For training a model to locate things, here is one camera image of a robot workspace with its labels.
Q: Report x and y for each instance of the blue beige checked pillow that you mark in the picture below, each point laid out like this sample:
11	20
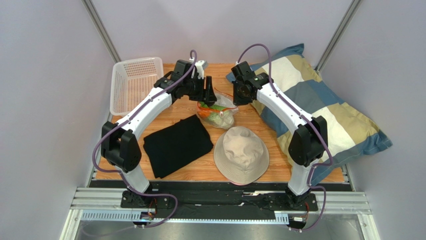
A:
351	134

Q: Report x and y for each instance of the beige bucket hat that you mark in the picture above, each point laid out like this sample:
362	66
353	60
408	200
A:
241	156

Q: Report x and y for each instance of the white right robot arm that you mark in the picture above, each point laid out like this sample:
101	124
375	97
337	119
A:
309	135

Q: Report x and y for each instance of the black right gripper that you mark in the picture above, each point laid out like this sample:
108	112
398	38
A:
240	92

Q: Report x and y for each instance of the clear orange zip top bag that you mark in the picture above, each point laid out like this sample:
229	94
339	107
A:
223	99

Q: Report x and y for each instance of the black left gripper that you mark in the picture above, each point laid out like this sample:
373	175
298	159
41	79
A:
208	95

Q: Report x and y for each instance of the white plastic basket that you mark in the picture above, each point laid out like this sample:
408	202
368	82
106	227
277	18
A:
131	82

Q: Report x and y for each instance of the fake pale cabbage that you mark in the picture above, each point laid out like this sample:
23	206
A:
222	119

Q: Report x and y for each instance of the black folded cloth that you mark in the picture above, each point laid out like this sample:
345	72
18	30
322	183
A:
176	146

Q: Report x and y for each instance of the fake green lettuce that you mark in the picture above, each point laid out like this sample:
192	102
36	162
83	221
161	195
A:
218	108

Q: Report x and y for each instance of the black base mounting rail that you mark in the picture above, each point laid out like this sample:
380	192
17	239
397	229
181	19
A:
213	202

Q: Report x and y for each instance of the fake orange fruit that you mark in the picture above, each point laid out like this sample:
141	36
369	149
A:
204	112

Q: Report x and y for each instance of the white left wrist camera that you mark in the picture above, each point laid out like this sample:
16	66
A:
201	66

